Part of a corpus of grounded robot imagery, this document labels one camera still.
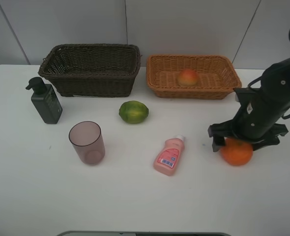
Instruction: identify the dark green pump bottle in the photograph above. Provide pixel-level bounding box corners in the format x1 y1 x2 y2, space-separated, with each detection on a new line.
26 77 63 124

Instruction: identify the pink lotion bottle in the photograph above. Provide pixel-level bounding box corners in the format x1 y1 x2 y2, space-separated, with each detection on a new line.
153 135 185 176

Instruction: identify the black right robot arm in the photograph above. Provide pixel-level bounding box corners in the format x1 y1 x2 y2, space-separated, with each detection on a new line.
208 58 290 152

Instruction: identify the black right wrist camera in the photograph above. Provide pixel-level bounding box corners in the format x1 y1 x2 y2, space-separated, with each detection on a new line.
233 88 260 110

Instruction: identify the translucent pink plastic cup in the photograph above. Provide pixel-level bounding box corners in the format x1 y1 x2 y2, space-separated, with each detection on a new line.
68 121 105 165

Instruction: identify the red yellow peach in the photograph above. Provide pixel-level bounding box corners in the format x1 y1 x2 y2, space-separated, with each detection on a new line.
177 69 200 87

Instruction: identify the dark brown wicker basket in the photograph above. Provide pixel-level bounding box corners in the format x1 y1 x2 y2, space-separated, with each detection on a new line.
38 44 141 97

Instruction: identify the green lime fruit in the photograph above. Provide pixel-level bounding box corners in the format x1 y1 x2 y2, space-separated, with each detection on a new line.
119 100 149 124

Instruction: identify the light brown wicker basket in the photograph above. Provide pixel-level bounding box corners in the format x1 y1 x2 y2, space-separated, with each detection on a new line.
146 55 242 100

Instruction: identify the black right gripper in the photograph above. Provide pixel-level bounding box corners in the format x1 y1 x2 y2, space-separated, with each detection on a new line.
208 96 290 152

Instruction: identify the orange mandarin fruit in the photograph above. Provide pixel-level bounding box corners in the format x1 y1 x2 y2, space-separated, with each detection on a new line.
220 138 253 166

